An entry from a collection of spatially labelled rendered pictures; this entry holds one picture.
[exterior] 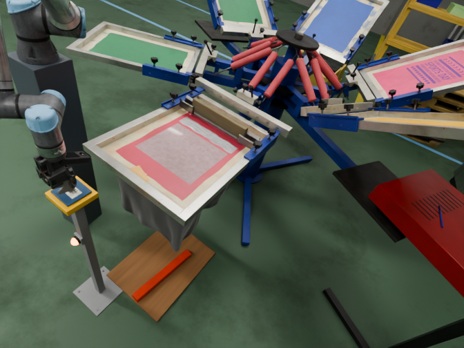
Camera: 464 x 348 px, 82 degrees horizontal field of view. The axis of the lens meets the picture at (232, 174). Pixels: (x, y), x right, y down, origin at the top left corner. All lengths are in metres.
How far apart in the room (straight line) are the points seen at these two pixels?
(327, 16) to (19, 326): 3.27
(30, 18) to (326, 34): 2.28
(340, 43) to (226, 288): 2.28
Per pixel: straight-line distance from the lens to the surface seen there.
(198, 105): 1.54
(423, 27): 10.98
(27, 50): 1.46
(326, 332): 2.20
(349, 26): 3.00
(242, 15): 2.74
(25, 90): 1.57
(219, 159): 1.34
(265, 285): 2.12
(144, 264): 2.03
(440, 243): 1.37
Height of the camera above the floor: 1.84
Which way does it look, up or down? 44 degrees down
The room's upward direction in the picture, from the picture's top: 18 degrees clockwise
